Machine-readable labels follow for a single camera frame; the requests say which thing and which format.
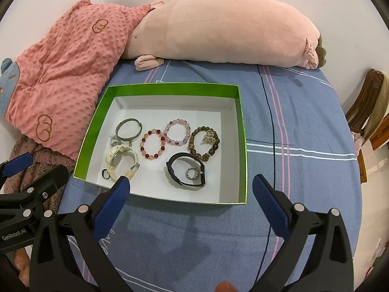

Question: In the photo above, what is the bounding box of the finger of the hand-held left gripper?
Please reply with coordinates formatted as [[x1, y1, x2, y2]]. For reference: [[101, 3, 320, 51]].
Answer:
[[0, 154, 34, 186], [0, 166, 69, 219]]

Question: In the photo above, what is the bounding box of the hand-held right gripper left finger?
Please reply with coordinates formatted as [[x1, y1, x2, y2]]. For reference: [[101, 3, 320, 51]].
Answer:
[[29, 176, 131, 292]]

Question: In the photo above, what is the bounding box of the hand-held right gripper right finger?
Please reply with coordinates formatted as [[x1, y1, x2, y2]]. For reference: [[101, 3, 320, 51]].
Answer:
[[252, 174, 356, 292]]

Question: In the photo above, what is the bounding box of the red and pink bead bracelet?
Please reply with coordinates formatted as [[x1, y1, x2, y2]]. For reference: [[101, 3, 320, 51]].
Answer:
[[140, 129, 167, 160]]

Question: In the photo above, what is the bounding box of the silver bangle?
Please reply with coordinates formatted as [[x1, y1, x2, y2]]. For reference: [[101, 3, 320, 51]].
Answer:
[[116, 119, 143, 142]]

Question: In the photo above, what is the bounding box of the gold hair clip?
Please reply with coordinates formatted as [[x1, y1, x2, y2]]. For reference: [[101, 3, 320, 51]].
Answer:
[[202, 130, 218, 145]]

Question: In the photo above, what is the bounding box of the brown bead bracelet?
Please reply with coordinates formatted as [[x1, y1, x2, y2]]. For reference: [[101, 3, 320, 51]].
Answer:
[[189, 126, 220, 162]]

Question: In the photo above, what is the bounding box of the pale purple bead bracelet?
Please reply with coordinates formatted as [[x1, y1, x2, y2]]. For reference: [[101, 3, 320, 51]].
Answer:
[[163, 119, 191, 146]]

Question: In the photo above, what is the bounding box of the green cardboard box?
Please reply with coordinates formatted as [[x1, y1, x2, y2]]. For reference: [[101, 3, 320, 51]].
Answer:
[[73, 83, 247, 205]]

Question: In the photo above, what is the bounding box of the person's left hand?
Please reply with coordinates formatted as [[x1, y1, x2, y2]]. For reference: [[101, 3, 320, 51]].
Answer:
[[14, 246, 31, 286]]

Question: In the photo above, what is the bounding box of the person's right hand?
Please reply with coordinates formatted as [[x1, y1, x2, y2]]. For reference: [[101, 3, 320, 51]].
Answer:
[[215, 281, 237, 292]]

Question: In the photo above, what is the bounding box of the brown knitted blanket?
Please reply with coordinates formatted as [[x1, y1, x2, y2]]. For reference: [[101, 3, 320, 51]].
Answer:
[[9, 135, 76, 213]]

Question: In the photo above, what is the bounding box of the white wrist watch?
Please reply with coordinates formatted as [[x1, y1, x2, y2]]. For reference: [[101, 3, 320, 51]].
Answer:
[[105, 145, 141, 181]]

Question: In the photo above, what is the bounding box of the black wristband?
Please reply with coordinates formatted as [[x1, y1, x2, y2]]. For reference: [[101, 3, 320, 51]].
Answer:
[[166, 152, 206, 187]]

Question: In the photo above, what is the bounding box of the blue plush toy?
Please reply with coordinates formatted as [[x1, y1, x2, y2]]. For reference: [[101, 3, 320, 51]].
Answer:
[[0, 58, 21, 118]]

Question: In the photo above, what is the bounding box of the blue plaid bed sheet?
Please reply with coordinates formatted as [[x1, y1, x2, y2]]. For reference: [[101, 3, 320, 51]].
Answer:
[[56, 59, 363, 292]]

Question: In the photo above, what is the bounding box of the pink dotted blanket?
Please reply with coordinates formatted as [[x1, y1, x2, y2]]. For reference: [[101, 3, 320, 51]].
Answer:
[[5, 0, 152, 162]]

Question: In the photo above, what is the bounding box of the wooden chair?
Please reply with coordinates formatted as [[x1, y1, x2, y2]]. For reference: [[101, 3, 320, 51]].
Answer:
[[345, 68, 389, 183]]

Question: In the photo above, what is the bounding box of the beige cloth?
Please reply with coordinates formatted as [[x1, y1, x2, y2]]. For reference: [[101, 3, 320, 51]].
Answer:
[[362, 76, 389, 142]]

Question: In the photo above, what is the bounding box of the dark olive cushion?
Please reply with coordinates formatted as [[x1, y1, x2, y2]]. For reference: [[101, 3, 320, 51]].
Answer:
[[316, 33, 328, 67]]

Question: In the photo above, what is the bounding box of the pink plush pig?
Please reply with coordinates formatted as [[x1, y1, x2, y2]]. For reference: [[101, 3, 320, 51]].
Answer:
[[122, 0, 323, 71]]

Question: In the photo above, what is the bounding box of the black cable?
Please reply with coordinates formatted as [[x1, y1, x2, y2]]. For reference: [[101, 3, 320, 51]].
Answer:
[[257, 65, 282, 268]]

